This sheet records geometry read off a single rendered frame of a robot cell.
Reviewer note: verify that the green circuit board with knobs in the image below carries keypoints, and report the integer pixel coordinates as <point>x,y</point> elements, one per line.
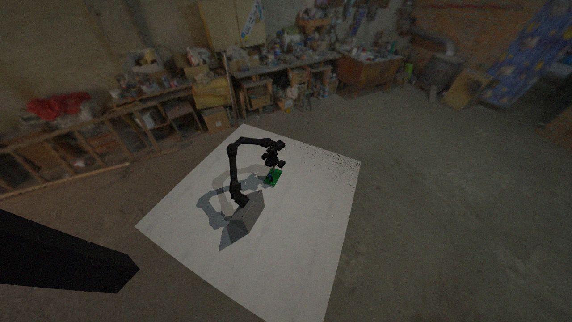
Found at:
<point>273,176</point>

